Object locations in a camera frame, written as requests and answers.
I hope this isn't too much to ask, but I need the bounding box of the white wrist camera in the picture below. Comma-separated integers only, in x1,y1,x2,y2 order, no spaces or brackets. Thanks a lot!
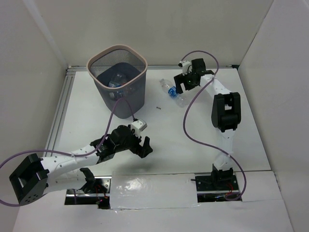
178,60,192,75
130,119,147,137

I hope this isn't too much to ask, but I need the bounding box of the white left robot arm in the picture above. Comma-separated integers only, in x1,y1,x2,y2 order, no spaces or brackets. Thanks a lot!
9,125,153,206

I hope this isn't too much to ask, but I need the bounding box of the grey mesh waste bin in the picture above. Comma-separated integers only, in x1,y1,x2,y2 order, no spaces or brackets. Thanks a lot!
86,44,148,119

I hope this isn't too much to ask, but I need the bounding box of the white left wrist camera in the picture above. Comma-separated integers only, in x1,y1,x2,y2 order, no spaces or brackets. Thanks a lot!
130,119,147,137

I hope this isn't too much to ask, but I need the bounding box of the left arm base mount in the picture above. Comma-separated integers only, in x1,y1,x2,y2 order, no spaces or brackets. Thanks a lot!
64,168,112,209

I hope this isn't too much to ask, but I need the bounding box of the green label water bottle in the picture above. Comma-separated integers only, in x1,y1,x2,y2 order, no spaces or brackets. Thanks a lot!
110,72,128,85

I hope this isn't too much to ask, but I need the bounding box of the blue label bottle blue cap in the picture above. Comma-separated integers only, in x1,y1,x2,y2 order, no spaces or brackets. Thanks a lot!
108,81,122,88

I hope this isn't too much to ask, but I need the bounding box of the aluminium frame rail left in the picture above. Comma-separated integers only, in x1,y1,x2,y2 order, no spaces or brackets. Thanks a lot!
45,68,76,150

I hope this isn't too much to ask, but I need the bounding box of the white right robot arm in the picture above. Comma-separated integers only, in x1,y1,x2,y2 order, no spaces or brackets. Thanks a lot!
174,58,241,189

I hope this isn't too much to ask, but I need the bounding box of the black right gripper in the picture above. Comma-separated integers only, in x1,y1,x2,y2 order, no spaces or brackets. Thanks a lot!
174,69,198,94

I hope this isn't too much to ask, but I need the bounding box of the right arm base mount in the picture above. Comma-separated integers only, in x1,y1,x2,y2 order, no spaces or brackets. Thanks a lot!
191,167,241,203

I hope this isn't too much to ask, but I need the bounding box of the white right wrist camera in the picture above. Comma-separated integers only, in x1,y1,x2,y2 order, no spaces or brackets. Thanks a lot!
178,60,192,75

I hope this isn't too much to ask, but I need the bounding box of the clear bottle white cap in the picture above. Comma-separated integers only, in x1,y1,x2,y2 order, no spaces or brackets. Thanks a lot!
109,86,136,101

